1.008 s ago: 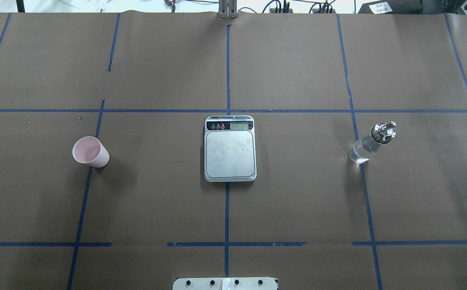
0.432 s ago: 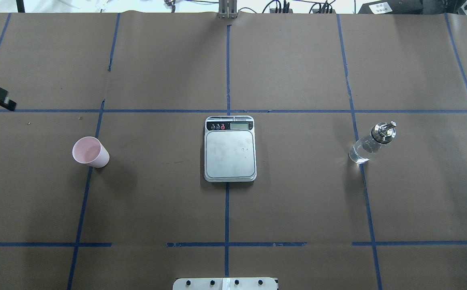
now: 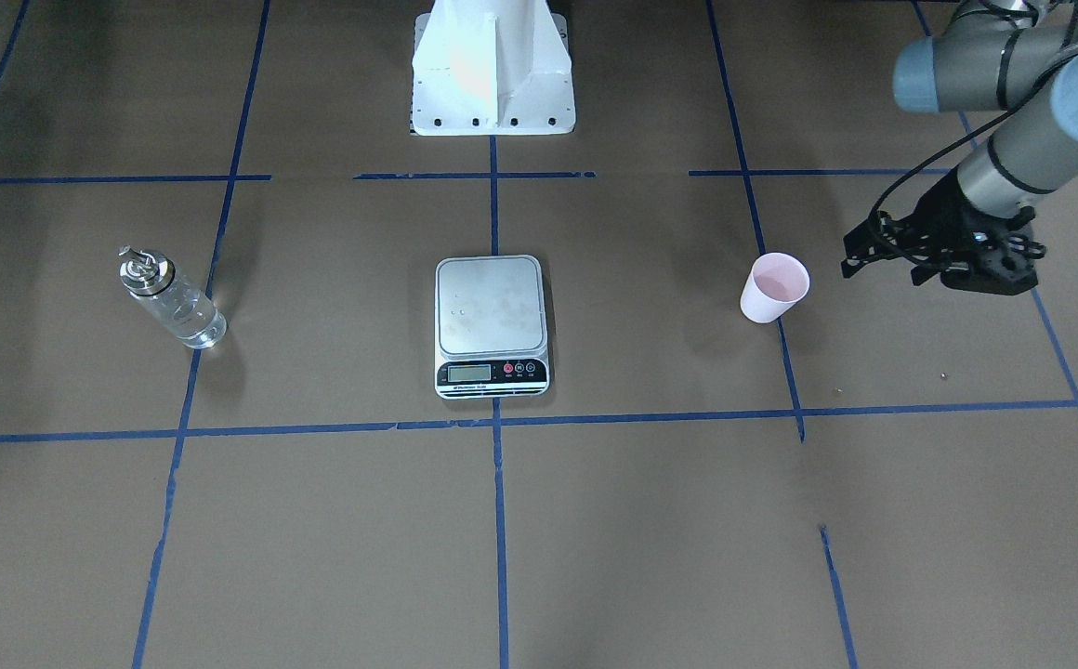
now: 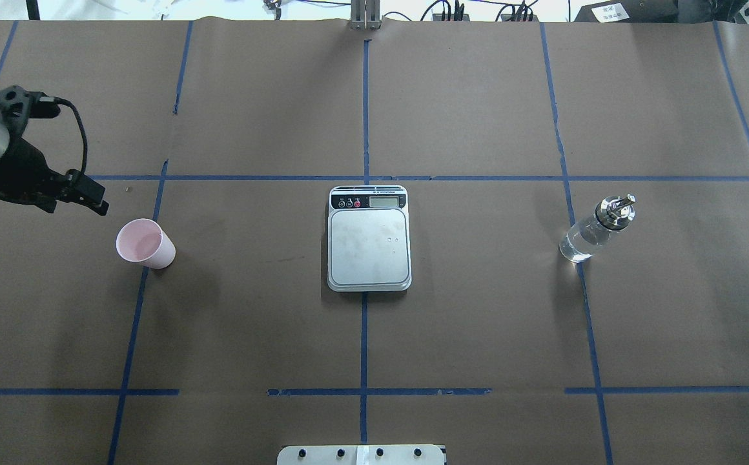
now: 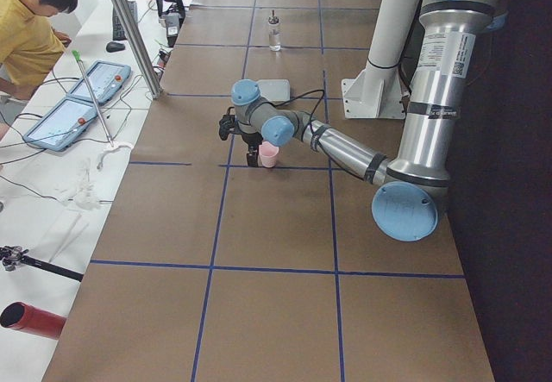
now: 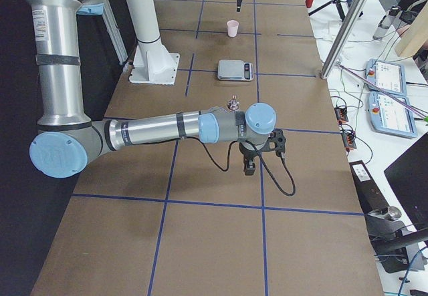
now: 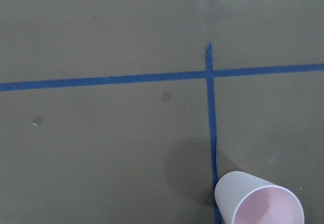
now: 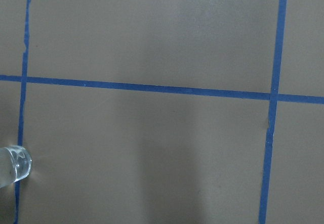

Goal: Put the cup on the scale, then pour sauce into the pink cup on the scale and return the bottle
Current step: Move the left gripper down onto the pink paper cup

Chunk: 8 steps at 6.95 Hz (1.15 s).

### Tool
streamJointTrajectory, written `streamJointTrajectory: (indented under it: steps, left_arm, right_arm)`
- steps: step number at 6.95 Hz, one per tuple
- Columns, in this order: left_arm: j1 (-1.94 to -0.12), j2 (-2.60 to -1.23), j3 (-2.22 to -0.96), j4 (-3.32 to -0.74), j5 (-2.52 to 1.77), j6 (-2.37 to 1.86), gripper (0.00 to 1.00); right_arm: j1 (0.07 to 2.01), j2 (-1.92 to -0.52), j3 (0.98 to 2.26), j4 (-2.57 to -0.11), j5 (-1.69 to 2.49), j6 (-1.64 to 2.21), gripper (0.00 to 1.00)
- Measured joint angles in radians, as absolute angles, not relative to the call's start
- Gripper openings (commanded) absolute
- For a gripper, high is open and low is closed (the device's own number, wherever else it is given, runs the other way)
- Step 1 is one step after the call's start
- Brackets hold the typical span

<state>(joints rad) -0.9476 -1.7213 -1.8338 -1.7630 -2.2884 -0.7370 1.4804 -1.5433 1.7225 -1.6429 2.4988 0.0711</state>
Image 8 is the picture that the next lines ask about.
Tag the clear glass sauce bottle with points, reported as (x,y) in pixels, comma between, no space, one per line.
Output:
(16,164)

